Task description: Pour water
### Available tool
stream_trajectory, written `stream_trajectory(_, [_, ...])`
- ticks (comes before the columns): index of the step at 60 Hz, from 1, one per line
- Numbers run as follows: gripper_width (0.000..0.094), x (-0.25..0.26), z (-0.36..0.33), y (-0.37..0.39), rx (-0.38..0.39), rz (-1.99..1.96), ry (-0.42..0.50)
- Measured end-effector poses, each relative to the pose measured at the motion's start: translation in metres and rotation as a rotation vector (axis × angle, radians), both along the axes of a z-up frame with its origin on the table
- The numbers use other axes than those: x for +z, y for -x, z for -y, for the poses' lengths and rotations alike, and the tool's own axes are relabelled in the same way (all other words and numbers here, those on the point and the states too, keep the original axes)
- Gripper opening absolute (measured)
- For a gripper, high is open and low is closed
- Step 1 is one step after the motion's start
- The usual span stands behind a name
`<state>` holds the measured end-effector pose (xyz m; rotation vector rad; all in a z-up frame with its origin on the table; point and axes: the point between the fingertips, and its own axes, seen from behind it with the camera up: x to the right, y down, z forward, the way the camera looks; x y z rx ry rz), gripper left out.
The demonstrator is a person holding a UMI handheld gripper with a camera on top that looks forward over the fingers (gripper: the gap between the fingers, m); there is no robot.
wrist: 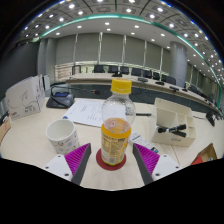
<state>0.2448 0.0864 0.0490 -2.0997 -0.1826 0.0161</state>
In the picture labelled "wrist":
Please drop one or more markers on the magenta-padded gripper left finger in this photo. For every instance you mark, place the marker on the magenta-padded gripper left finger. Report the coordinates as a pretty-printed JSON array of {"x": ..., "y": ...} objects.
[{"x": 78, "y": 156}]

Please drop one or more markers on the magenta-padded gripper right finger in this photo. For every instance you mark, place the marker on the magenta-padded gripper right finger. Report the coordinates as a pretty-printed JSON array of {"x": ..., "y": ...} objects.
[{"x": 146, "y": 157}]

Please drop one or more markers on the yellow-capped clear drink bottle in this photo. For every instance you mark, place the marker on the yellow-capped clear drink bottle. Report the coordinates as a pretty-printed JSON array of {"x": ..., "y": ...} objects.
[{"x": 115, "y": 140}]

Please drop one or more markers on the small white rectangular pack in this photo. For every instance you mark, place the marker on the small white rectangular pack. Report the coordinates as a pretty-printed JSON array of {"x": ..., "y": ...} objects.
[{"x": 141, "y": 140}]

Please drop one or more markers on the white patterned paper cup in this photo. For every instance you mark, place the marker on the white patterned paper cup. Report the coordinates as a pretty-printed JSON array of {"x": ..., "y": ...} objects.
[{"x": 65, "y": 141}]

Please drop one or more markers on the flat round red coaster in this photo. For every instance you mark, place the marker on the flat round red coaster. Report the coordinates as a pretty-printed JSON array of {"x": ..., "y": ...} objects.
[{"x": 100, "y": 162}]

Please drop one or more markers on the black marker pen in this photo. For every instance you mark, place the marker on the black marker pen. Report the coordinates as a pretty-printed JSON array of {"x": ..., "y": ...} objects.
[{"x": 173, "y": 129}]

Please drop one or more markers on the white printed paper sheet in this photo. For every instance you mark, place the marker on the white printed paper sheet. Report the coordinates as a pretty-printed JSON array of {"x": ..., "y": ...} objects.
[{"x": 85, "y": 113}]

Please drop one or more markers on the white desk organizer tray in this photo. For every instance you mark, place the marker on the white desk organizer tray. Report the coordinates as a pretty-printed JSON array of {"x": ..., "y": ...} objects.
[{"x": 170, "y": 115}]

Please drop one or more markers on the black desk microphone base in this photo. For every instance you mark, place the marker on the black desk microphone base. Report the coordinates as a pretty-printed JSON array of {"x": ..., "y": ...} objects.
[{"x": 210, "y": 118}]

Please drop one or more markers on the white printed carton box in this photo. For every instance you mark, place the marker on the white printed carton box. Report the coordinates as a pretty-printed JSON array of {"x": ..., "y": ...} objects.
[{"x": 25, "y": 100}]

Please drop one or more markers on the long curved conference desk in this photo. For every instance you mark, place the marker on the long curved conference desk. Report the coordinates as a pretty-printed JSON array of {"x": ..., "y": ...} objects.
[{"x": 100, "y": 78}]

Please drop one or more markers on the row of black office chairs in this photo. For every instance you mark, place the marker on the row of black office chairs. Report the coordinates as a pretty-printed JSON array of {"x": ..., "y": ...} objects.
[{"x": 125, "y": 70}]

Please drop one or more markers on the round ceiling lights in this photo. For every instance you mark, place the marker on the round ceiling lights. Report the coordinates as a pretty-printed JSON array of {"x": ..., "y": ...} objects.
[{"x": 71, "y": 6}]

